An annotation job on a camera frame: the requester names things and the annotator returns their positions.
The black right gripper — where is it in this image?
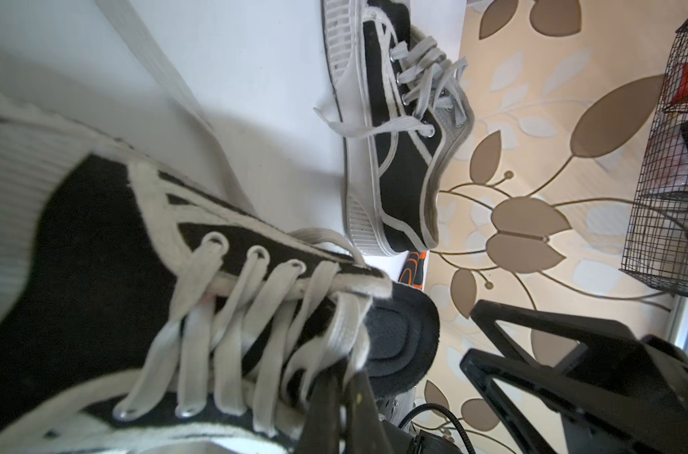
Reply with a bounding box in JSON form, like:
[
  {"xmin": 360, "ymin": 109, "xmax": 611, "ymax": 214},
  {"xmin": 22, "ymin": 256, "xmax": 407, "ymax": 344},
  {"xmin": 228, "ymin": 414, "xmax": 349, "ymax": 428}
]
[{"xmin": 461, "ymin": 300, "xmax": 688, "ymax": 453}]

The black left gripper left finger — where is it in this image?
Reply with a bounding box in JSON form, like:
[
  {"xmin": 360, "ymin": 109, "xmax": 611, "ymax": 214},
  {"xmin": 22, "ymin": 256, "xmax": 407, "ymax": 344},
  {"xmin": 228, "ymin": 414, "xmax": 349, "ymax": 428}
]
[{"xmin": 295, "ymin": 369, "xmax": 341, "ymax": 454}]

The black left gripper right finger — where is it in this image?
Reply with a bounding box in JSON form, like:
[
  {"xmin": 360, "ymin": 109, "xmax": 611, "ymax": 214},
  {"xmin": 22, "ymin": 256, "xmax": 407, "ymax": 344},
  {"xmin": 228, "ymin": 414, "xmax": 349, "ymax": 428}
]
[{"xmin": 344, "ymin": 370, "xmax": 394, "ymax": 454}]

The black white canvas sneaker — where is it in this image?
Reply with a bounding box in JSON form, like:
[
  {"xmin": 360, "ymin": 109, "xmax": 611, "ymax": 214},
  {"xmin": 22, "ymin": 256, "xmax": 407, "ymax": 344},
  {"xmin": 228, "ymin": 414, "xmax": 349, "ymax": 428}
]
[{"xmin": 0, "ymin": 95, "xmax": 392, "ymax": 453}]

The black wire basket on right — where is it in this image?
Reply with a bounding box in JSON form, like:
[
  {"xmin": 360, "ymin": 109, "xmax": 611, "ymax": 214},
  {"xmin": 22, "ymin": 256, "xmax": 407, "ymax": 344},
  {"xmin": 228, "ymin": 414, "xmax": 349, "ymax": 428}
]
[{"xmin": 621, "ymin": 19, "xmax": 688, "ymax": 297}]

